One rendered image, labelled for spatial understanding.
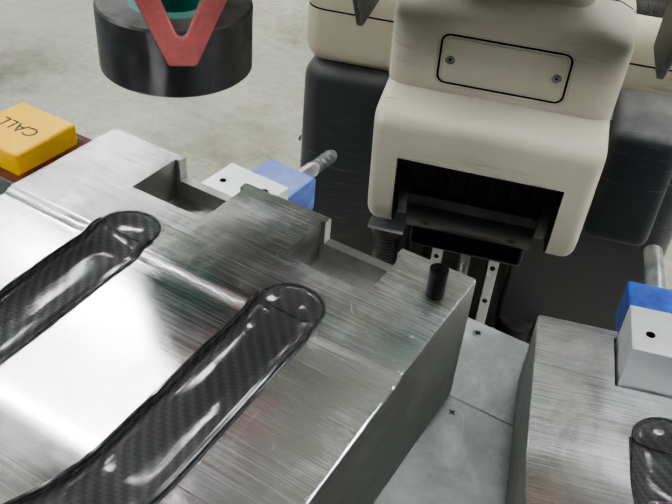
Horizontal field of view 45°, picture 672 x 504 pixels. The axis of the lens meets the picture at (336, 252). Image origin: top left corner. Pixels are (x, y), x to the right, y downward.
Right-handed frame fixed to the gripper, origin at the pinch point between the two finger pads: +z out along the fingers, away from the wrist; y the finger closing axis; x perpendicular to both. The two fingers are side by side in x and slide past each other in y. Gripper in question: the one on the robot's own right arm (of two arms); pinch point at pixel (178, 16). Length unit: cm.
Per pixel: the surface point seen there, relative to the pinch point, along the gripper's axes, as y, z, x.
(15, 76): -198, 99, -45
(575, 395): 15.5, 14.0, 19.3
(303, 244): 5.3, 11.2, 6.4
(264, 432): 18.4, 11.2, 2.7
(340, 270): 5.2, 13.2, 8.7
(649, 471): 20.2, 14.5, 21.3
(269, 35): -227, 98, 35
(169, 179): -2.8, 11.8, -0.9
